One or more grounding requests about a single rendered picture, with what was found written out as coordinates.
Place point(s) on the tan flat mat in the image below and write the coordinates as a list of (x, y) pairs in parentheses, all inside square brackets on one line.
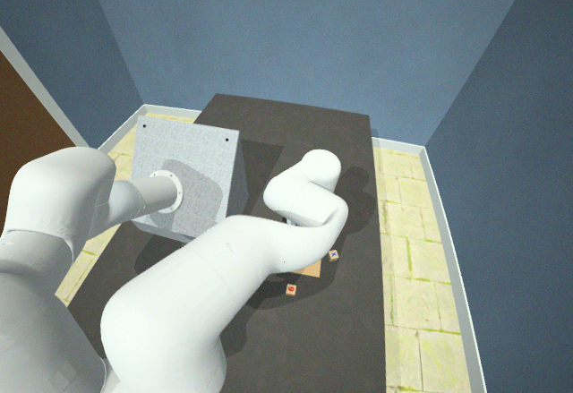
[(313, 270)]

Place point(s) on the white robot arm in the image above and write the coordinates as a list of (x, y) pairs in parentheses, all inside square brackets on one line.
[(160, 330)]

